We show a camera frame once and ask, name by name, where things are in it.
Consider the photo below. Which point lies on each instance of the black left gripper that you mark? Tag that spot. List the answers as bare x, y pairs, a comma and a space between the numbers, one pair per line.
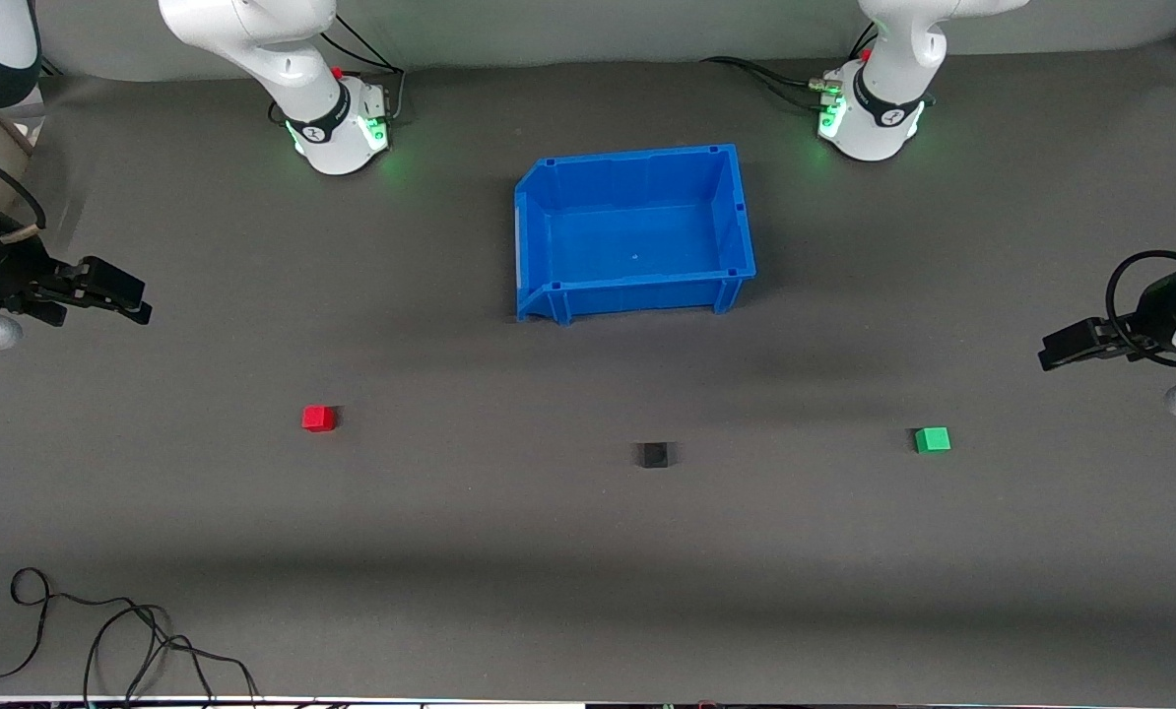
1151, 317

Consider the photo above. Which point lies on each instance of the small green cube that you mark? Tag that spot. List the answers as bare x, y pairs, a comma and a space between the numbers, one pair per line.
932, 439

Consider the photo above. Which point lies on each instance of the small red cube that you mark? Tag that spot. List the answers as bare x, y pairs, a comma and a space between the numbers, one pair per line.
318, 418

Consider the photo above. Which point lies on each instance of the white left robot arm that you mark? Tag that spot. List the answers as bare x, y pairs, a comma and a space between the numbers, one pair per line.
888, 89

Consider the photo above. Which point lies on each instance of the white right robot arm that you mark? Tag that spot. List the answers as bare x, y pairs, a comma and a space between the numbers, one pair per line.
283, 69

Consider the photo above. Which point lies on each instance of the small black cube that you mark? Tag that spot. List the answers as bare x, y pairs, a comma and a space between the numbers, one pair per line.
655, 455

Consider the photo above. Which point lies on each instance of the blue plastic storage bin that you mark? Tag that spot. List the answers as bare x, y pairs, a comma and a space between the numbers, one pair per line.
637, 246

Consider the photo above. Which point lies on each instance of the dark grey table mat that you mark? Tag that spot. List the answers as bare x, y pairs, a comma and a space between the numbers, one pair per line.
549, 551

